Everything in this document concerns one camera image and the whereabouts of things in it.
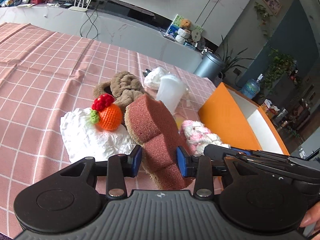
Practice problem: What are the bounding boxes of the pink white chenille cloth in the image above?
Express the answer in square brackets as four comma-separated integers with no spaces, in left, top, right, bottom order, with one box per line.
[180,120,231,155]

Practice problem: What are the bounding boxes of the brown sponge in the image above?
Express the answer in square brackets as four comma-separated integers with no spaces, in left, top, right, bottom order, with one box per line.
[124,94,193,190]

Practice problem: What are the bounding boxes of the crochet orange fruit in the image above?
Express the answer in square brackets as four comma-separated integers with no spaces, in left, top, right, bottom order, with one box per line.
[89,103,123,131]

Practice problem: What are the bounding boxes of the crochet red berry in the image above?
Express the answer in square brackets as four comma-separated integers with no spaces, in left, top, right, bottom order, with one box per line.
[91,94,115,112]

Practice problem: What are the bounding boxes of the brown plush slippers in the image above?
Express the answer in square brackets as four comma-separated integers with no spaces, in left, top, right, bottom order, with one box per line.
[93,71,150,124]

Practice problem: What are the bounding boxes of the white plastic bag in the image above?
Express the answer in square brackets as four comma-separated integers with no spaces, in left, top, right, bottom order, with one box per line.
[143,67,172,90]

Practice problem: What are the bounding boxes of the person's right hand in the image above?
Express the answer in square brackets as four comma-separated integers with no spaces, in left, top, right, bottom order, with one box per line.
[300,202,320,231]

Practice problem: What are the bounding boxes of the orange white storage box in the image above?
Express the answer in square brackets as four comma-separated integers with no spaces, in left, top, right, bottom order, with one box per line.
[198,83,289,155]

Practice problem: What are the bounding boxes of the blue water jug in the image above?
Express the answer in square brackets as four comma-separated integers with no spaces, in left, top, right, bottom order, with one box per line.
[240,74,264,99]

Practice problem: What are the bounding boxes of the translucent plastic cup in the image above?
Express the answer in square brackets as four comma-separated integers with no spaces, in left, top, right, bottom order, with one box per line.
[156,74,187,114]

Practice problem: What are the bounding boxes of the grey metal trash can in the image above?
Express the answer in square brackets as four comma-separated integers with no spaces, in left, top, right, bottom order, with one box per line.
[194,53,225,82]

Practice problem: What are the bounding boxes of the green floor plant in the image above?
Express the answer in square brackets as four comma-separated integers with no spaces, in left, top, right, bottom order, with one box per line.
[219,36,253,74]

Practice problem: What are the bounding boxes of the pink checkered tablecloth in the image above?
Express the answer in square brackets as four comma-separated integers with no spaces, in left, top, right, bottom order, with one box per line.
[1,23,215,237]

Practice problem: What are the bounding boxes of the blue picture book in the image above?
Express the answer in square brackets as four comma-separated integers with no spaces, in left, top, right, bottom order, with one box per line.
[166,14,184,36]

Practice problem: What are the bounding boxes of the small teddy bear toy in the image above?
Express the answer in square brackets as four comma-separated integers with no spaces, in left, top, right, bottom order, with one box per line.
[180,18,192,30]

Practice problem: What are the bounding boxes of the white marble tv console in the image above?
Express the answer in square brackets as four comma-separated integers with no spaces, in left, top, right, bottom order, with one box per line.
[1,5,202,73]

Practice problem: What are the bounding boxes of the hanging ivy plant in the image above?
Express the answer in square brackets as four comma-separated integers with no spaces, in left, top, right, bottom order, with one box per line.
[254,2,272,39]

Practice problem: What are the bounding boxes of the white wifi router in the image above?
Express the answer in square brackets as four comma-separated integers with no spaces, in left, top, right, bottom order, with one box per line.
[68,0,92,12]

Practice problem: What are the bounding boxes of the black router cable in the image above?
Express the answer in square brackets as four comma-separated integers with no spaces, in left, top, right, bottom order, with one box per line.
[79,0,101,40]

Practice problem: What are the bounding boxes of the framed wall picture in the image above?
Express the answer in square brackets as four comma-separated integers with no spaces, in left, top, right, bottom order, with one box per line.
[263,0,281,16]

